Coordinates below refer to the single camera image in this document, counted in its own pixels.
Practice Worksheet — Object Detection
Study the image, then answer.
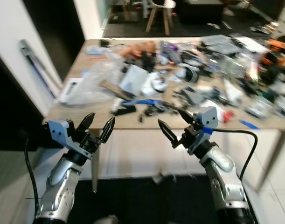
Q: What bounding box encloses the clear plastic bag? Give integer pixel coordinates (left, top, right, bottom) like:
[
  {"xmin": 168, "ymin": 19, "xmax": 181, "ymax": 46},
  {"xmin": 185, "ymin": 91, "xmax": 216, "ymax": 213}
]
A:
[{"xmin": 68, "ymin": 58, "xmax": 126, "ymax": 105}]

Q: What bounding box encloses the orange and black tool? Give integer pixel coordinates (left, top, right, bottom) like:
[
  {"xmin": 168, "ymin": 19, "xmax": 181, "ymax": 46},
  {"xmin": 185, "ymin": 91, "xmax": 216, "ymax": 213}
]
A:
[{"xmin": 266, "ymin": 39, "xmax": 285, "ymax": 53}]

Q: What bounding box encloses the white flat box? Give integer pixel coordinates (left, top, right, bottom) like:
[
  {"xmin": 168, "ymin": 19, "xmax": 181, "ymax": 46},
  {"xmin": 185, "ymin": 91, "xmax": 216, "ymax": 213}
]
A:
[{"xmin": 120, "ymin": 64, "xmax": 150, "ymax": 96}]

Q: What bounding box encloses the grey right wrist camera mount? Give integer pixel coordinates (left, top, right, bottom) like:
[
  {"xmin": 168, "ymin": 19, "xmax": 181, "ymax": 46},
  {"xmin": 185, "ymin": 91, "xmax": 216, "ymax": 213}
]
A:
[{"xmin": 189, "ymin": 106, "xmax": 219, "ymax": 155}]

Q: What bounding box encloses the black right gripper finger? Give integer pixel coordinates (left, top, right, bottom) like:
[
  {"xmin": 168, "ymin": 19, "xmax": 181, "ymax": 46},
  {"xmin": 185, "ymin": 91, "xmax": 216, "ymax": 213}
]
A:
[
  {"xmin": 178, "ymin": 109, "xmax": 197, "ymax": 127},
  {"xmin": 158, "ymin": 119, "xmax": 181, "ymax": 148}
]

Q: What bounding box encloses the orange plush toy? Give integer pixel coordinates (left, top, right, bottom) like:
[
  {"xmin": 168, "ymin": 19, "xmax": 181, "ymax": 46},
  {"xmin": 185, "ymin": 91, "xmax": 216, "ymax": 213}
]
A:
[{"xmin": 120, "ymin": 41, "xmax": 159, "ymax": 59}]

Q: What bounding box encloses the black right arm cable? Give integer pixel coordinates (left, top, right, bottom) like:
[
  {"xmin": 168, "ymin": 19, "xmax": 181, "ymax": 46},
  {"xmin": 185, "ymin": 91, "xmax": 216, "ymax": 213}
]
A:
[{"xmin": 212, "ymin": 128, "xmax": 259, "ymax": 182}]

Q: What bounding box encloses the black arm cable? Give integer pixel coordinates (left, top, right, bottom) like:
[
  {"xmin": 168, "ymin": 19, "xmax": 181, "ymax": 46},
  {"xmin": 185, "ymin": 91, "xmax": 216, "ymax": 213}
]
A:
[
  {"xmin": 212, "ymin": 128, "xmax": 259, "ymax": 182},
  {"xmin": 24, "ymin": 137, "xmax": 41, "ymax": 216}
]

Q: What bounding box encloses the black cabinet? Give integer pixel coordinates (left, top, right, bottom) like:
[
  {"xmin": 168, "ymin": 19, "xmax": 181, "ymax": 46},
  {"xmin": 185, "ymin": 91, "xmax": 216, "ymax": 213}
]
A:
[{"xmin": 177, "ymin": 0, "xmax": 224, "ymax": 25}]

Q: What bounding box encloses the white chair with wooden legs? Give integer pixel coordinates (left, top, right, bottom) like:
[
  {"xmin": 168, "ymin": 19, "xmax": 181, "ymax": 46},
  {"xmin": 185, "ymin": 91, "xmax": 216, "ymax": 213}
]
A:
[{"xmin": 145, "ymin": 0, "xmax": 176, "ymax": 36}]

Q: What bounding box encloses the cluttered wooden table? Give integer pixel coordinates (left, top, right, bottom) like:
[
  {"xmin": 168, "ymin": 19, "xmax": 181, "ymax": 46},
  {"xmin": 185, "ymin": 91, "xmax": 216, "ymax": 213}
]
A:
[{"xmin": 42, "ymin": 37, "xmax": 285, "ymax": 193}]

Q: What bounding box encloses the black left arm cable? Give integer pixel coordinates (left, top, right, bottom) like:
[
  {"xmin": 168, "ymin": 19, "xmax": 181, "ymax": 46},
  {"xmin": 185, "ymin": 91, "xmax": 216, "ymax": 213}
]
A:
[{"xmin": 24, "ymin": 137, "xmax": 41, "ymax": 216}]

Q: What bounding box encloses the grey plastic tray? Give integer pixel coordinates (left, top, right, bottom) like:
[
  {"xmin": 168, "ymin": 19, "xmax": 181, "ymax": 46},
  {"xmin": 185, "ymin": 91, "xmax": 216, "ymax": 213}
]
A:
[{"xmin": 201, "ymin": 35, "xmax": 242, "ymax": 55}]

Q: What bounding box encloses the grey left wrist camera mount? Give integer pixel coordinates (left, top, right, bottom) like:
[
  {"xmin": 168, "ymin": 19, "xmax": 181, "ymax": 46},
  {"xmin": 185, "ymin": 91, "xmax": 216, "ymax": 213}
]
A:
[{"xmin": 48, "ymin": 120, "xmax": 85, "ymax": 157}]

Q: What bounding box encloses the white headset device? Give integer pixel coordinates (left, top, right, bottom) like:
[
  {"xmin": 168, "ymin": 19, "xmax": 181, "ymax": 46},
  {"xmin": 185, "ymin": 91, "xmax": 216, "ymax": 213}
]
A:
[{"xmin": 176, "ymin": 64, "xmax": 202, "ymax": 85}]

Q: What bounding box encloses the blue tape strip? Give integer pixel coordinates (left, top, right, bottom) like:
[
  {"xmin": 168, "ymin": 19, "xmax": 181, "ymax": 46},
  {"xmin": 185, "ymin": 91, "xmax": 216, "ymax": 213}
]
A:
[{"xmin": 239, "ymin": 119, "xmax": 259, "ymax": 130}]

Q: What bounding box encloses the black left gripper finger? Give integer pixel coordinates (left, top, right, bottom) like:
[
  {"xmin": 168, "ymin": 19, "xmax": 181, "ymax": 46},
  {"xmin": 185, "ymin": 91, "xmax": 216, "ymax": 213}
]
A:
[
  {"xmin": 79, "ymin": 112, "xmax": 96, "ymax": 136},
  {"xmin": 100, "ymin": 117, "xmax": 116, "ymax": 143}
]

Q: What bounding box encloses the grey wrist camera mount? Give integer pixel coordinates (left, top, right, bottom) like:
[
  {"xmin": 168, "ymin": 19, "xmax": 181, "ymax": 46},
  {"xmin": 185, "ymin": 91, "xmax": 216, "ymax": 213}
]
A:
[
  {"xmin": 48, "ymin": 120, "xmax": 85, "ymax": 157},
  {"xmin": 189, "ymin": 106, "xmax": 219, "ymax": 155}
]

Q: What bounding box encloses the black floor mat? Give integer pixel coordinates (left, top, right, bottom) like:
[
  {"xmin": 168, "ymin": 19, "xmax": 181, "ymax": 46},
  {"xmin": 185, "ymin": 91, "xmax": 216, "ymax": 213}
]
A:
[{"xmin": 68, "ymin": 174, "xmax": 262, "ymax": 224}]

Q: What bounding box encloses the grey long-handled tool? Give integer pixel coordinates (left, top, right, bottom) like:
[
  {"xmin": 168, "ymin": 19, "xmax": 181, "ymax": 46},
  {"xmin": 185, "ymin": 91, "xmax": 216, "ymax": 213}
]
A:
[{"xmin": 20, "ymin": 40, "xmax": 59, "ymax": 99}]

